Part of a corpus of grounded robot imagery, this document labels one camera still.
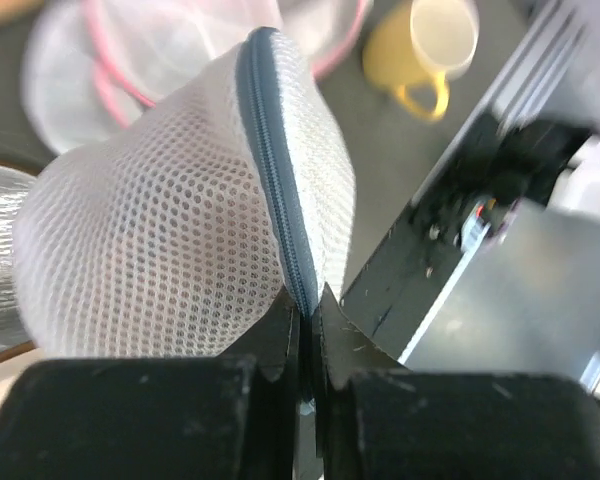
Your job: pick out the blue zipper white mesh bag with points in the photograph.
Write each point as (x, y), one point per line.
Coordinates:
(174, 236)

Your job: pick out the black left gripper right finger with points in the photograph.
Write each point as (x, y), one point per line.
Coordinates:
(378, 420)

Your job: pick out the yellow ceramic mug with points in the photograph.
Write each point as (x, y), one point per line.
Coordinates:
(417, 48)

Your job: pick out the pink trimmed mesh laundry bag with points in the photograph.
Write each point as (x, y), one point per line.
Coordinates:
(91, 68)

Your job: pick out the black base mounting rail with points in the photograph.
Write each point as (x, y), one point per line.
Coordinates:
(486, 174)

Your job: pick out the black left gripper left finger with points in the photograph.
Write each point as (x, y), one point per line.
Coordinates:
(232, 416)

